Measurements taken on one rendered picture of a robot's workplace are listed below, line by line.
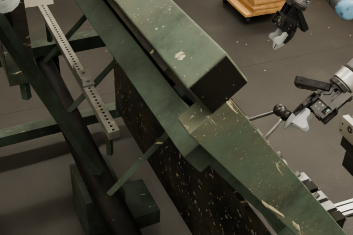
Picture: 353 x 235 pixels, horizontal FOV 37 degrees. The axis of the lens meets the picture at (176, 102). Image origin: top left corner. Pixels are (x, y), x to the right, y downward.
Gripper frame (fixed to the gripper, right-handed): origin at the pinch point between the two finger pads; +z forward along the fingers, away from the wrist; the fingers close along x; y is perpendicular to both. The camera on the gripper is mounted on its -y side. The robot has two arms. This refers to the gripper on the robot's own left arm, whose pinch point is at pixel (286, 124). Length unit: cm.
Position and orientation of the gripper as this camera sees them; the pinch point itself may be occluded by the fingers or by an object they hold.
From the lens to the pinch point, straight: 162.1
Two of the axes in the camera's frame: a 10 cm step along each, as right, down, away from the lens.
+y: 5.7, 6.9, -4.5
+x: 3.4, 3.0, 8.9
